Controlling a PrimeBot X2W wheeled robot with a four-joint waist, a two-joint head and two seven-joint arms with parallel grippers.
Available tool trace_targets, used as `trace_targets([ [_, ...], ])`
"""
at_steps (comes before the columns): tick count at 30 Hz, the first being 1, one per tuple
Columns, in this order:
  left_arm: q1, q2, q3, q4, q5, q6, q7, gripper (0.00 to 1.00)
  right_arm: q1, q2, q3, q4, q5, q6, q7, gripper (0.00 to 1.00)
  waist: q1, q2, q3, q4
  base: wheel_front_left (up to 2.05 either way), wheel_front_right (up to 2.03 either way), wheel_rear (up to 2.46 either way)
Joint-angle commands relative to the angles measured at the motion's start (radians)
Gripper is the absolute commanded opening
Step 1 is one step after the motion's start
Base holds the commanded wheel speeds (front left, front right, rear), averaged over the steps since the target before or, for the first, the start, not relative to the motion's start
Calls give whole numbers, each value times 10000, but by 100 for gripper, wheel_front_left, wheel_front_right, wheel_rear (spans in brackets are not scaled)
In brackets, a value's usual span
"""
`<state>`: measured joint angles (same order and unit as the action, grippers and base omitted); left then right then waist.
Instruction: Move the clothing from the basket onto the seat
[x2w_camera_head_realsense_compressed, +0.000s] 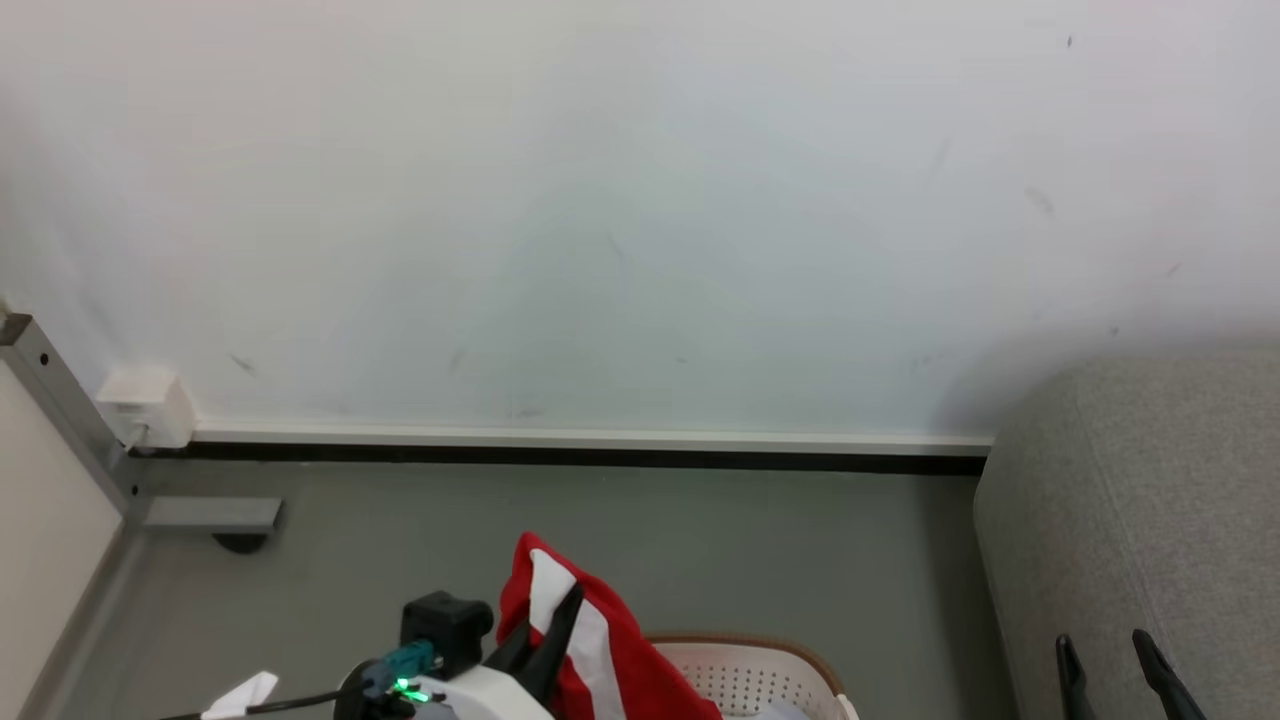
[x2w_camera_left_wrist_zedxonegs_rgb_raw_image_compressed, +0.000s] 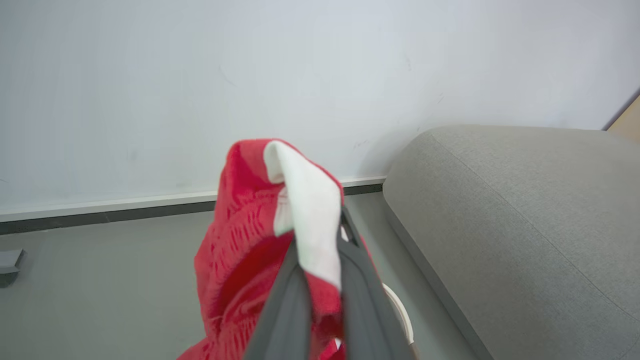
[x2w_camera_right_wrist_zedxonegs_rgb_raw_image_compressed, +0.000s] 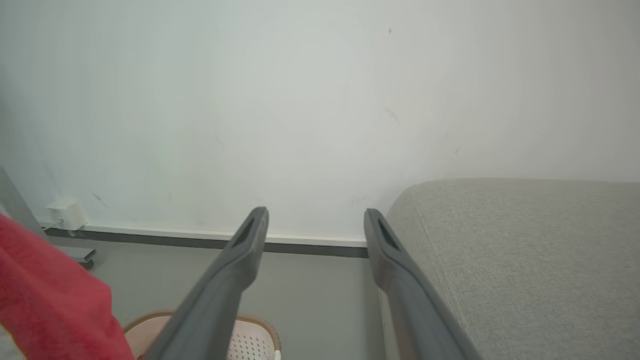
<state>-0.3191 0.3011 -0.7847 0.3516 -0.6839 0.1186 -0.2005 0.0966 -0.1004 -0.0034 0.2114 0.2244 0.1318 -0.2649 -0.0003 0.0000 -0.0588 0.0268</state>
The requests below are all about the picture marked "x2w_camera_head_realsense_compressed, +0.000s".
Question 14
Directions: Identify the white wall socket box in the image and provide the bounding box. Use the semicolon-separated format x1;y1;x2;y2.
95;365;197;451

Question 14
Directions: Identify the red and white garment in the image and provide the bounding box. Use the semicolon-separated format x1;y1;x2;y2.
497;532;723;720

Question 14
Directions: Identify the grey metal partition frame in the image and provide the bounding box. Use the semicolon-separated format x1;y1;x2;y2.
0;313;287;556

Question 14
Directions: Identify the white and black baseboard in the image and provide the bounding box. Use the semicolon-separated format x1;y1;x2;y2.
130;428;994;477

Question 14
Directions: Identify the beige partition panel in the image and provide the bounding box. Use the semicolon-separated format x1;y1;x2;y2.
0;358;125;720

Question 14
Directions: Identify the grey fabric sofa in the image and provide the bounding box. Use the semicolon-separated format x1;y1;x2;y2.
973;348;1280;720

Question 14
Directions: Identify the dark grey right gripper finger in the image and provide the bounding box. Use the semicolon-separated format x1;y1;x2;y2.
1055;634;1097;720
1132;628;1207;720

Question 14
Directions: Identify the white paper tag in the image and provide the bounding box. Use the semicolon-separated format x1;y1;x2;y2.
200;671;280;720

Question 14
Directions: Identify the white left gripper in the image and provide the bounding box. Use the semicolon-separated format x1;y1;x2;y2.
335;584;587;720

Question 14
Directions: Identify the black cable with teal plug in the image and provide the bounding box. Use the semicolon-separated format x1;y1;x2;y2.
158;642;443;720

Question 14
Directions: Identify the white laundry basket brown rim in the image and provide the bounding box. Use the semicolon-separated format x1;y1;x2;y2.
645;633;861;720

